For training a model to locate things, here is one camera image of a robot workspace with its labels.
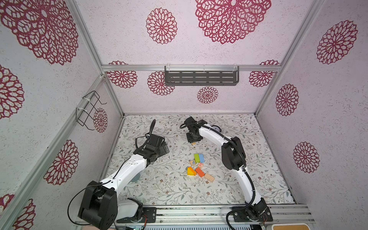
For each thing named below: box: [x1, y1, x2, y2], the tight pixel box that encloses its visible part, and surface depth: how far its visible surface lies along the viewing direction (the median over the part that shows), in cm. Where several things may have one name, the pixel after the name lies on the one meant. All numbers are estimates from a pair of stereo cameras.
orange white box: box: [271, 223, 311, 230], surface depth 68 cm
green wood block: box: [194, 153, 201, 163], surface depth 96 cm
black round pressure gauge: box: [211, 125, 222, 133], surface depth 111 cm
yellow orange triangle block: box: [186, 166, 197, 176], surface depth 89 cm
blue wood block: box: [199, 153, 205, 163], surface depth 97 cm
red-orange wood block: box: [195, 167, 206, 178], surface depth 91 cm
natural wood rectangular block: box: [204, 172, 215, 183], surface depth 89 cm
